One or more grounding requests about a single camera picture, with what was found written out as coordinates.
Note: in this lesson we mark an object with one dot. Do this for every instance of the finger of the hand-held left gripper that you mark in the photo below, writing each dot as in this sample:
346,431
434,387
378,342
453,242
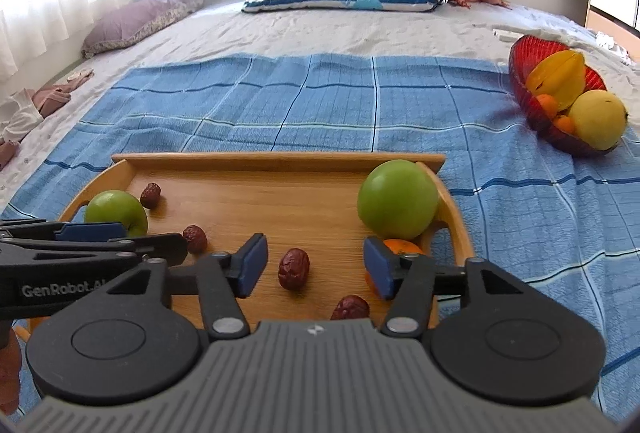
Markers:
160,245
90,231

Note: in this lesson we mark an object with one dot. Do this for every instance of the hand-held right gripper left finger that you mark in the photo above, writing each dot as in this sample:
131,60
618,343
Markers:
252,263

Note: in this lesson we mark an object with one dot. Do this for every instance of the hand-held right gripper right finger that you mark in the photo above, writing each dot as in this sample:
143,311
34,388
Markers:
377,270

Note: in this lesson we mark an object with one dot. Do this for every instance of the small orange mandarin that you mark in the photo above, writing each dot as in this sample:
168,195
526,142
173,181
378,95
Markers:
400,247

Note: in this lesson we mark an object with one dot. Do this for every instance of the small green apple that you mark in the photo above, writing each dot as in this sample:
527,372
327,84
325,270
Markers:
115,210

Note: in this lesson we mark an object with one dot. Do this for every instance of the person's left hand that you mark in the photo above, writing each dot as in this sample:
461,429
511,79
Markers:
10,378

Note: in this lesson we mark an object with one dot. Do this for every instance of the red jujube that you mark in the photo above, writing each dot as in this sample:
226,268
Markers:
350,308
195,239
294,268
150,195

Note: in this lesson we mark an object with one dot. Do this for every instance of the large green apple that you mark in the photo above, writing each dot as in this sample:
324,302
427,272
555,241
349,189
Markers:
397,200

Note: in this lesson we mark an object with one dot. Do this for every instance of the white garment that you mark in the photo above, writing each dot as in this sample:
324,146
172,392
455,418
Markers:
20,118

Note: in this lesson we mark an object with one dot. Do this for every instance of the pink garment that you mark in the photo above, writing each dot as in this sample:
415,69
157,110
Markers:
50,100

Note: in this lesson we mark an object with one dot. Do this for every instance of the small beige cloth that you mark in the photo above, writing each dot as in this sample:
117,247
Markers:
80,75

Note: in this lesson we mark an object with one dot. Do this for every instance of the blue checked blanket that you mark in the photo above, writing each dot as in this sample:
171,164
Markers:
300,103

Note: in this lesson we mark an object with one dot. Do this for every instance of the purple pillow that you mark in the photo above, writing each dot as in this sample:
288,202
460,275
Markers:
140,20

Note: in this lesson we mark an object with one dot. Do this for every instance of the grey bed sheet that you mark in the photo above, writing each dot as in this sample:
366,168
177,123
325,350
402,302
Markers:
300,33

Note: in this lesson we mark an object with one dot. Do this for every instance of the tiny orange kumquat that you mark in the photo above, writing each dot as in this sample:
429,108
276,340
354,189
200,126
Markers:
565,124
546,105

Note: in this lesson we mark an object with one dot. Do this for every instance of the red glass bowl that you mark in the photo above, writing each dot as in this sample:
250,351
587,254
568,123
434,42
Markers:
525,58

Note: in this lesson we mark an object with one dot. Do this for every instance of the yellow starfruit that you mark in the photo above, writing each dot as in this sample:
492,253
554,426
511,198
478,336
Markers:
560,78

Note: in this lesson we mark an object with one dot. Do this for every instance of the yellow pear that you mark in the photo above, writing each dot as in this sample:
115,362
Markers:
597,120

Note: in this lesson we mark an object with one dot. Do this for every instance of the white flat box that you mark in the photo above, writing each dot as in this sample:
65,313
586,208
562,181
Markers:
506,36

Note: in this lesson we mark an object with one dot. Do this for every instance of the white crumpled item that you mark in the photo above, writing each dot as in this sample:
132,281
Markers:
612,44

